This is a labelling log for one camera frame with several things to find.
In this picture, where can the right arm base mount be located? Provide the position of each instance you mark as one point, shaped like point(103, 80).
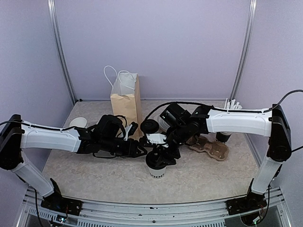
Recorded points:
point(251, 201)

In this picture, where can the white paper cup stack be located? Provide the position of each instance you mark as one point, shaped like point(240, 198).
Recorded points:
point(80, 122)

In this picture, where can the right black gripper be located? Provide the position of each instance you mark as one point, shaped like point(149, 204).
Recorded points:
point(170, 161)

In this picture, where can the left aluminium frame post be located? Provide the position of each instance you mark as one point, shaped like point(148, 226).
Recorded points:
point(59, 47)

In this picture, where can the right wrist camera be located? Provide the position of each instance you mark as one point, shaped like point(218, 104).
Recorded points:
point(157, 139)

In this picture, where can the right aluminium frame post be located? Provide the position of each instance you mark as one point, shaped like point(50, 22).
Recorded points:
point(245, 48)

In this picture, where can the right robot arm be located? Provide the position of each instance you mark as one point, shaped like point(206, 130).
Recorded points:
point(270, 123)

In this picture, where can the white paper coffee cup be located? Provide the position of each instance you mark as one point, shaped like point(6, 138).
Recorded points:
point(151, 137)

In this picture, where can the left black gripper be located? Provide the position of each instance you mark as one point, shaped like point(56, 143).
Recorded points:
point(131, 149)

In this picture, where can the brown paper bag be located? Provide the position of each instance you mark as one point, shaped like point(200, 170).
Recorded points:
point(125, 95)

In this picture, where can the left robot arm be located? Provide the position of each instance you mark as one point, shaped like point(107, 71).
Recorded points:
point(18, 134)

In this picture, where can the cardboard cup carrier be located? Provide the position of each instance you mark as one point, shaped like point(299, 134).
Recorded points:
point(214, 149)

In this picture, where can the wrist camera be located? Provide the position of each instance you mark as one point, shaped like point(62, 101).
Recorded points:
point(157, 139)
point(130, 130)

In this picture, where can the aluminium frame post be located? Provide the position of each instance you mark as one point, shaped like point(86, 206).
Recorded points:
point(245, 48)
point(59, 47)

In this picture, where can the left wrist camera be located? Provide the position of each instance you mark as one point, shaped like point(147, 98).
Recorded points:
point(130, 130)

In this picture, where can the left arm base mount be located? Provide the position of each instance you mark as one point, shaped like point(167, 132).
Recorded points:
point(57, 202)

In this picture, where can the black cup of straws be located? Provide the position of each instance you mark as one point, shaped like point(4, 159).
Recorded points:
point(223, 136)

